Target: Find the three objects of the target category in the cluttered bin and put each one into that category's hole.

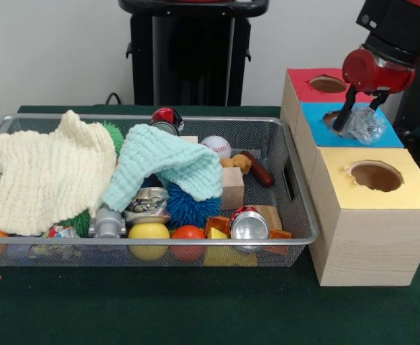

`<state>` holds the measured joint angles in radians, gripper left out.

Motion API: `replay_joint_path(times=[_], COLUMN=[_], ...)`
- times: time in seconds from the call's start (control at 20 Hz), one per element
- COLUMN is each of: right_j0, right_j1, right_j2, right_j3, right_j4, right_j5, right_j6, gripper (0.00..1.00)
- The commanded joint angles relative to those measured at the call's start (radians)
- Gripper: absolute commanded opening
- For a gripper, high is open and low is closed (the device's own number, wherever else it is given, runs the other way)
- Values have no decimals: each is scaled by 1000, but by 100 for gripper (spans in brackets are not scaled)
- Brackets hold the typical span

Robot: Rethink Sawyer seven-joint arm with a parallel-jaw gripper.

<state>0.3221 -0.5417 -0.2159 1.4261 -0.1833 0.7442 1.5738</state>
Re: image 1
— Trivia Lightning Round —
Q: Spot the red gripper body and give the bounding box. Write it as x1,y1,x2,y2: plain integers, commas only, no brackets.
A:
342,47,415,95

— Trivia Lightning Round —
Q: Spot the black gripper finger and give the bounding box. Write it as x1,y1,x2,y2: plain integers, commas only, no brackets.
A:
332,86,358,133
368,91,391,111

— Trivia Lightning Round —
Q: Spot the crushed clear plastic bottle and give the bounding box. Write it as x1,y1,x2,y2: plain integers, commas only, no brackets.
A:
339,106,386,145

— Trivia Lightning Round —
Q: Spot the mint green cloth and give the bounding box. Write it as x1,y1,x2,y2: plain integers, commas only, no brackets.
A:
101,124,224,213

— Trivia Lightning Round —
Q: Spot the clear mesh bin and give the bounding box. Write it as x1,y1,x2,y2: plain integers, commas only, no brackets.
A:
0,114,320,268

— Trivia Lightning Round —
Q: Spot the wooden box with three holes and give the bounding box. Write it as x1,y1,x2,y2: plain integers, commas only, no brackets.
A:
280,68,420,287

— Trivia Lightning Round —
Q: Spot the white baseball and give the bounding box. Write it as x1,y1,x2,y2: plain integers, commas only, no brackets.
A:
201,136,232,160

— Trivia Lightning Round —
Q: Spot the red silver soda can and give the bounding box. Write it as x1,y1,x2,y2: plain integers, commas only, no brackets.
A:
229,206,270,242

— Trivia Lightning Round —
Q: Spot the red black can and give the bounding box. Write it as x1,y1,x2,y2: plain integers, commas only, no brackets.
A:
150,107,185,136

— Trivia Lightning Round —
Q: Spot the blue spiky ball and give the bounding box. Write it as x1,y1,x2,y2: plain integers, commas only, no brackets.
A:
165,183,222,229

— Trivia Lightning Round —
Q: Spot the red orange ball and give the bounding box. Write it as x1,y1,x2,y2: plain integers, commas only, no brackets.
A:
171,225,206,261

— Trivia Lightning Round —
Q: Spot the crushed printed can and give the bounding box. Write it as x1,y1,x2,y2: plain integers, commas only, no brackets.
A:
125,186,171,225

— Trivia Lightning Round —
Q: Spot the yellow ball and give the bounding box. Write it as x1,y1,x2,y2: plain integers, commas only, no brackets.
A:
128,221,171,261

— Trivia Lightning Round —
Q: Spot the cream knitted cloth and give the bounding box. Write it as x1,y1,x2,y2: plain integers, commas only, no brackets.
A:
0,110,118,236

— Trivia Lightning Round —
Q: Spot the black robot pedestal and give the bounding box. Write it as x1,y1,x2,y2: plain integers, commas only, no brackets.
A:
119,0,270,107

